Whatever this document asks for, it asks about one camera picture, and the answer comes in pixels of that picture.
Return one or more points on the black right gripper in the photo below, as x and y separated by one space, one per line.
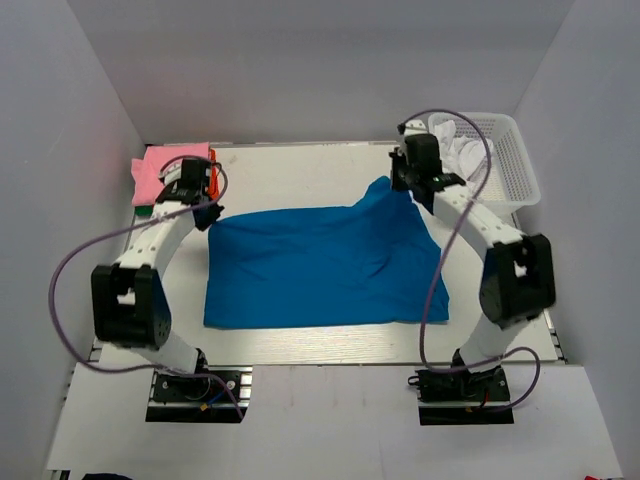
400 175

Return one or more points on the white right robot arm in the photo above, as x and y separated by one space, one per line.
517 282

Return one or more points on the white t-shirt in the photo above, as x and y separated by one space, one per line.
460 154

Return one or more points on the blue t-shirt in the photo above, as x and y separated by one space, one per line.
369 263

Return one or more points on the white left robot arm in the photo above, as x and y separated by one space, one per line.
130 307

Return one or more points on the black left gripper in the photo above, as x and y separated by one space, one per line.
208 215

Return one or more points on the green folded t-shirt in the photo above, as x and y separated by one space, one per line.
143 211

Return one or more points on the white plastic laundry basket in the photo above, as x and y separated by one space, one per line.
510 181

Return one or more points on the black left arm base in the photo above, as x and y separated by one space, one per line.
175 399

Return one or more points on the orange folded t-shirt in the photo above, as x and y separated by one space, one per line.
213 189

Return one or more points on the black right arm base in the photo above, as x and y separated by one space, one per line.
462 398

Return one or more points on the pink folded t-shirt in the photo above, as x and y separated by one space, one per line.
145 171

